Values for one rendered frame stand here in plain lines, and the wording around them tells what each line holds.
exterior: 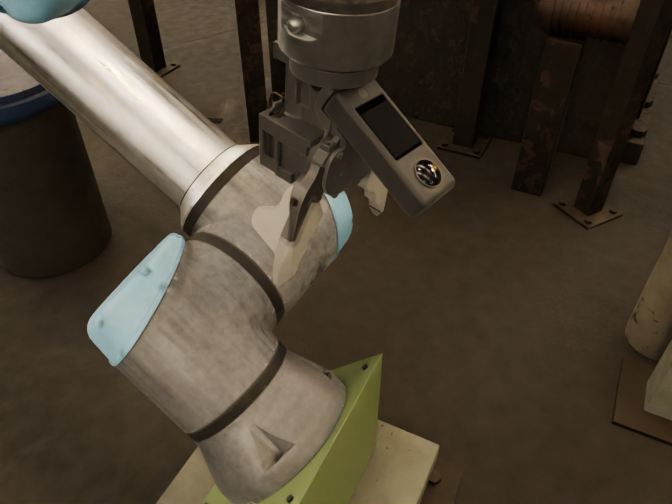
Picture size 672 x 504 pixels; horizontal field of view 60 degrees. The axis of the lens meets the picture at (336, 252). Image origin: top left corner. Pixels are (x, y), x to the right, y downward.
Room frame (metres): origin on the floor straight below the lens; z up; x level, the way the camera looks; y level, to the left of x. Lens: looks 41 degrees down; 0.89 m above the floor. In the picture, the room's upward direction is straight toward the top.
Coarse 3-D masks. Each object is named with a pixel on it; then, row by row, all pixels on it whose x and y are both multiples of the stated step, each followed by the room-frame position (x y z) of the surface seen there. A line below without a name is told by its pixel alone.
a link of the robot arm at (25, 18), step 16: (0, 0) 0.37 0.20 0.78; (16, 0) 0.36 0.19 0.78; (32, 0) 0.35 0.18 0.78; (48, 0) 0.35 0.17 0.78; (64, 0) 0.36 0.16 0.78; (80, 0) 0.37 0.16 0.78; (16, 16) 0.37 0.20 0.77; (32, 16) 0.36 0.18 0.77; (48, 16) 0.36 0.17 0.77; (64, 16) 0.38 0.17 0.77
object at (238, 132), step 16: (240, 0) 1.52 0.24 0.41; (256, 0) 1.53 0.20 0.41; (240, 16) 1.52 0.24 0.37; (256, 16) 1.53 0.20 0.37; (240, 32) 1.52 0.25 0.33; (256, 32) 1.53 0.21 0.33; (240, 48) 1.52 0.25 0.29; (256, 48) 1.53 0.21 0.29; (256, 64) 1.53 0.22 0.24; (256, 80) 1.53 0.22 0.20; (256, 96) 1.53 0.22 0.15; (256, 112) 1.53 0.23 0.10; (240, 128) 1.60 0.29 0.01; (256, 128) 1.52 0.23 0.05; (240, 144) 1.51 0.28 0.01
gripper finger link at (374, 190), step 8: (368, 176) 0.46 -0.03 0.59; (376, 176) 0.47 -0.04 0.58; (360, 184) 0.47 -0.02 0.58; (368, 184) 0.46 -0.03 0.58; (376, 184) 0.47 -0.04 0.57; (368, 192) 0.48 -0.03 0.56; (376, 192) 0.47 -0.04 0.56; (384, 192) 0.49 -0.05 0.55; (376, 200) 0.48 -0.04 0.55; (384, 200) 0.49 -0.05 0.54; (376, 208) 0.49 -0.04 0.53
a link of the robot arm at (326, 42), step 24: (288, 24) 0.41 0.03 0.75; (312, 24) 0.41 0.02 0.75; (336, 24) 0.40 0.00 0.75; (360, 24) 0.41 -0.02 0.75; (384, 24) 0.42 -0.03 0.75; (288, 48) 0.42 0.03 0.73; (312, 48) 0.41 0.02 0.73; (336, 48) 0.40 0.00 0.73; (360, 48) 0.41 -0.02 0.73; (384, 48) 0.42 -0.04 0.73
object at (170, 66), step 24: (144, 0) 2.03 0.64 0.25; (480, 0) 1.51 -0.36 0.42; (144, 24) 2.02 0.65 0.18; (480, 24) 1.50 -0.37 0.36; (144, 48) 2.03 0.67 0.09; (480, 48) 1.50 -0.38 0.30; (168, 72) 2.02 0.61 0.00; (480, 72) 1.49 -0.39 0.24; (480, 96) 1.49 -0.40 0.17; (456, 120) 1.51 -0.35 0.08; (480, 120) 1.53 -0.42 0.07; (456, 144) 1.51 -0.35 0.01; (480, 144) 1.51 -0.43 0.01
